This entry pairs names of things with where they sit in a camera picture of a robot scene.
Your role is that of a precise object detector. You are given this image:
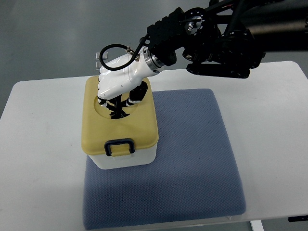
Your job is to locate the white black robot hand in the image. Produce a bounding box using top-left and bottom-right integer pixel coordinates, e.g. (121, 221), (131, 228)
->
(97, 46), (164, 107)

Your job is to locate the blue grey cushion mat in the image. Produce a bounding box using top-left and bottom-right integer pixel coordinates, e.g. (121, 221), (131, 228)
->
(83, 89), (246, 230)

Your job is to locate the white table leg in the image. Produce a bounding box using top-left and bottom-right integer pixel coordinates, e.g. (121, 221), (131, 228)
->
(250, 220), (264, 231)

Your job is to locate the white storage box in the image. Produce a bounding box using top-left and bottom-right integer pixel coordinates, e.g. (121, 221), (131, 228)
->
(89, 139), (157, 170)

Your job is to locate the yellow storage box lid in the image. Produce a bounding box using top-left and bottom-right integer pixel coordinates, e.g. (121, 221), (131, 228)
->
(81, 76), (159, 155)

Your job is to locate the black object at table edge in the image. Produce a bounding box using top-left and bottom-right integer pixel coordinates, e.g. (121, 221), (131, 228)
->
(288, 215), (308, 222)

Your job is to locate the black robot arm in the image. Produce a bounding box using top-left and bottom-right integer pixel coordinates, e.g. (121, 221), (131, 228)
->
(145, 0), (308, 78)

